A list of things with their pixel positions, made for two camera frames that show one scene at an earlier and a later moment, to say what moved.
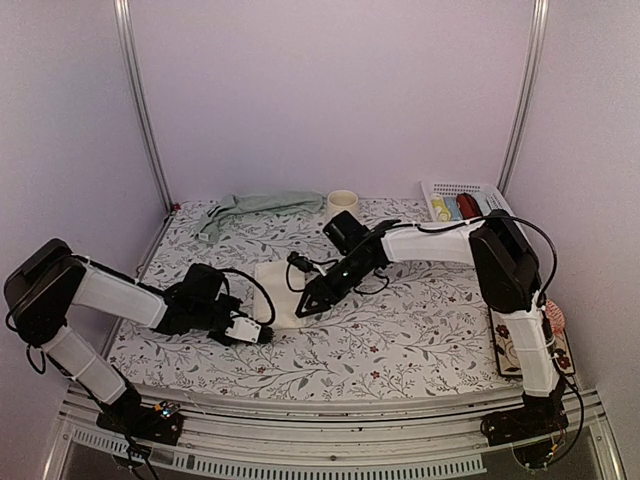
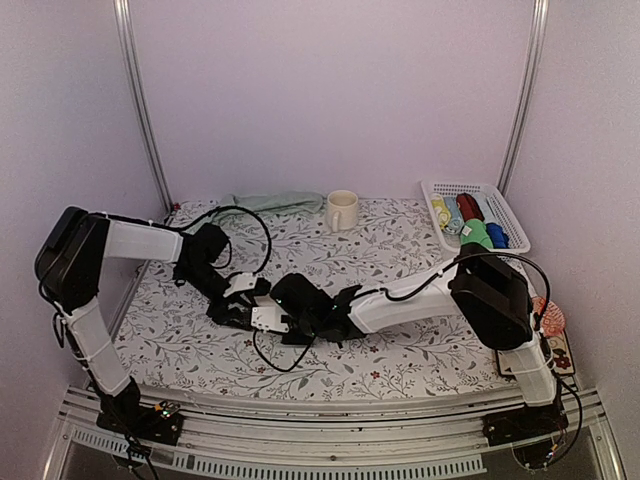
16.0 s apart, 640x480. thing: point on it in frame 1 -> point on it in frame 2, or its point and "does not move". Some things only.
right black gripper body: x=353 y=276 -> x=307 y=327
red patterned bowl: x=555 y=317 does not move
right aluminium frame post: x=538 y=38 does not move
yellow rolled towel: x=444 y=213 does not move
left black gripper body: x=226 y=299 -> x=221 y=310
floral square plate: x=506 y=354 does not move
